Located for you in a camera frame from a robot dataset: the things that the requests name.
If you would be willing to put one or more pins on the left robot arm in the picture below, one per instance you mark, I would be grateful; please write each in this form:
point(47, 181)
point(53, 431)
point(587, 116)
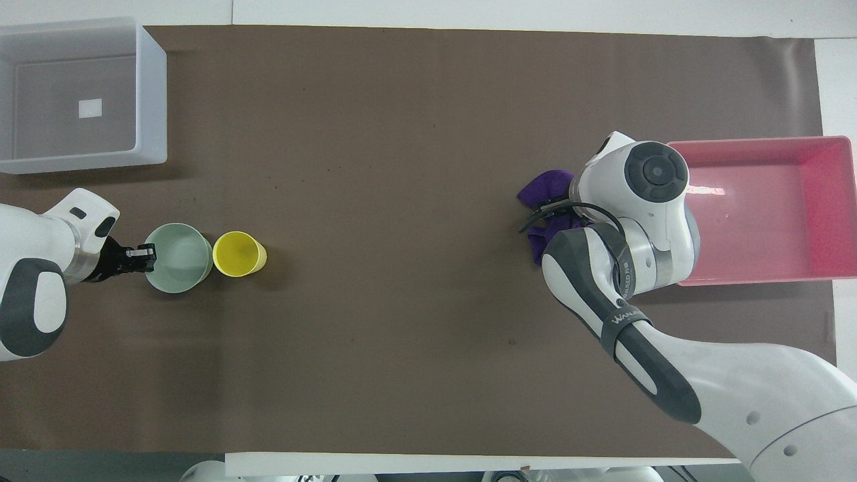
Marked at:
point(33, 248)

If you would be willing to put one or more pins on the purple cloth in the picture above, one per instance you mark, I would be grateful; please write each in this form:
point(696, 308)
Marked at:
point(554, 184)

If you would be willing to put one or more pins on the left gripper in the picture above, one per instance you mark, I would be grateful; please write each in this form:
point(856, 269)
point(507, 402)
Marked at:
point(110, 261)

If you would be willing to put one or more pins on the pink plastic bin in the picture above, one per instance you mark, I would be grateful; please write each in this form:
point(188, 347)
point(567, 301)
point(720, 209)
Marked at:
point(770, 214)

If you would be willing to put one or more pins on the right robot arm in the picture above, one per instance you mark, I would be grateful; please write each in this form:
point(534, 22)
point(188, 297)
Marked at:
point(669, 214)

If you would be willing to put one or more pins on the pale green cup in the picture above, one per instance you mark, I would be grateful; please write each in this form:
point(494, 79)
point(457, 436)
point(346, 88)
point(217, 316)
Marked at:
point(175, 260)

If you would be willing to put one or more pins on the translucent white plastic box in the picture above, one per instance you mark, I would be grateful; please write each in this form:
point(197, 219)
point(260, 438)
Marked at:
point(80, 100)

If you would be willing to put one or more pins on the yellow cup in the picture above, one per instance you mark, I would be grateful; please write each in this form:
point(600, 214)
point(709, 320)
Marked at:
point(238, 254)

